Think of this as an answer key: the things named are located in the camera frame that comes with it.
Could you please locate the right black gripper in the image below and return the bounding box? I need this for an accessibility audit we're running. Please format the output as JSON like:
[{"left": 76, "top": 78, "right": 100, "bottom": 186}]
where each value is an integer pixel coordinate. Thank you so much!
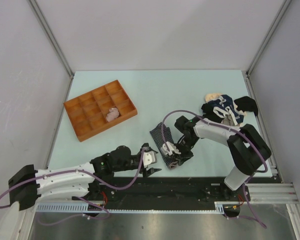
[{"left": 171, "top": 135, "right": 200, "bottom": 166}]

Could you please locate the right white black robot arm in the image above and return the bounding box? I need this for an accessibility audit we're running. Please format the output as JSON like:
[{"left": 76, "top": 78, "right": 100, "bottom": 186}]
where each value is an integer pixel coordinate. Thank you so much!
[{"left": 173, "top": 115, "right": 272, "bottom": 201}]

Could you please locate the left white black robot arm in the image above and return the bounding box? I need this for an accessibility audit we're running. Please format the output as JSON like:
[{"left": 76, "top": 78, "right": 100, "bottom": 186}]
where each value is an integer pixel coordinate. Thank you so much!
[{"left": 0, "top": 143, "right": 158, "bottom": 240}]

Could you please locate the navy white underwear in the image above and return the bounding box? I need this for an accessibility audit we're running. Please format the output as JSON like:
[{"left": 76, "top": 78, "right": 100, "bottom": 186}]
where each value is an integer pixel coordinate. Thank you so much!
[{"left": 201, "top": 94, "right": 245, "bottom": 126}]

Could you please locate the grey underwear in pile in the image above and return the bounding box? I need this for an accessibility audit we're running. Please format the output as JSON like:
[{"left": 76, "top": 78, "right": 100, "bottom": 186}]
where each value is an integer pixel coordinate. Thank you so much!
[{"left": 221, "top": 115, "right": 237, "bottom": 126}]

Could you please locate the cream underwear in pile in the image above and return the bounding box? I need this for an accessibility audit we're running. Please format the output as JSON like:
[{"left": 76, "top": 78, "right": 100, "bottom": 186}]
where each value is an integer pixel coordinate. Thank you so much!
[{"left": 204, "top": 93, "right": 223, "bottom": 103}]

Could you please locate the black underwear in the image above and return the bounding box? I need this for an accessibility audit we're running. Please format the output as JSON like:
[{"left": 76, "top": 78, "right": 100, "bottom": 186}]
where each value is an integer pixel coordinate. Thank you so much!
[{"left": 234, "top": 96, "right": 259, "bottom": 116}]

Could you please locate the orange compartment tray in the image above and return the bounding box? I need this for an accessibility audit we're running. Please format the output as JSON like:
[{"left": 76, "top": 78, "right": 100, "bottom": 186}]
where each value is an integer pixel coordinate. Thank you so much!
[{"left": 63, "top": 79, "right": 138, "bottom": 142}]

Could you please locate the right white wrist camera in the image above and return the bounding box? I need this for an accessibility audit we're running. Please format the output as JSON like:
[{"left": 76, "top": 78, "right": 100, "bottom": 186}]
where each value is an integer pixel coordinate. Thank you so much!
[{"left": 160, "top": 141, "right": 181, "bottom": 156}]

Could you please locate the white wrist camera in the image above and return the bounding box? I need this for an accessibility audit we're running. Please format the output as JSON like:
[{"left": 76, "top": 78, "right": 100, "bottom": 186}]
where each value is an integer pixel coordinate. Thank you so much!
[
  {"left": 160, "top": 141, "right": 181, "bottom": 156},
  {"left": 142, "top": 150, "right": 158, "bottom": 168}
]

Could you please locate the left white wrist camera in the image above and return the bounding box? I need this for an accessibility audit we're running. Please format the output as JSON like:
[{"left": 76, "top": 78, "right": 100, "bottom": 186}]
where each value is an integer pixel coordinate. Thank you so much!
[{"left": 142, "top": 150, "right": 158, "bottom": 168}]

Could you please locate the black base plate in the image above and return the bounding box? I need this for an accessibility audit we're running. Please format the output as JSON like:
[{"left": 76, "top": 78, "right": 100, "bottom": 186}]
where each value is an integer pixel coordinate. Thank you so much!
[{"left": 41, "top": 176, "right": 283, "bottom": 213}]

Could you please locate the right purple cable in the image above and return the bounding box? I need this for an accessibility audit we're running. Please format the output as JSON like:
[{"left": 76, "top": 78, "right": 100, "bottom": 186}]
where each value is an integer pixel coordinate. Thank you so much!
[{"left": 161, "top": 109, "right": 269, "bottom": 230}]

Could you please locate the white slotted cable duct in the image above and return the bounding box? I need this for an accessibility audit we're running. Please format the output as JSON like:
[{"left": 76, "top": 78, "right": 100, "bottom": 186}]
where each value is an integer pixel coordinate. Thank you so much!
[{"left": 35, "top": 201, "right": 231, "bottom": 215}]

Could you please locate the left aluminium frame post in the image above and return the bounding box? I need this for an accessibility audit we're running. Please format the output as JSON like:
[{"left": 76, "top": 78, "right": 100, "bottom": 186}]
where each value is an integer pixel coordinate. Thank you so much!
[{"left": 27, "top": 0, "right": 75, "bottom": 80}]

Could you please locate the aluminium frame post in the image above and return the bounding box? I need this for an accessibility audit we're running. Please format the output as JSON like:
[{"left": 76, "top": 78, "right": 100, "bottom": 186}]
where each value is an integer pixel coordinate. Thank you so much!
[
  {"left": 27, "top": 0, "right": 75, "bottom": 80},
  {"left": 244, "top": 0, "right": 293, "bottom": 77}
]

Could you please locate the right aluminium frame post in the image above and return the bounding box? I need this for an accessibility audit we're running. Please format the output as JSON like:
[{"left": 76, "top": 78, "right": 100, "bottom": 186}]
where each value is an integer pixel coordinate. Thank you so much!
[{"left": 244, "top": 0, "right": 293, "bottom": 77}]

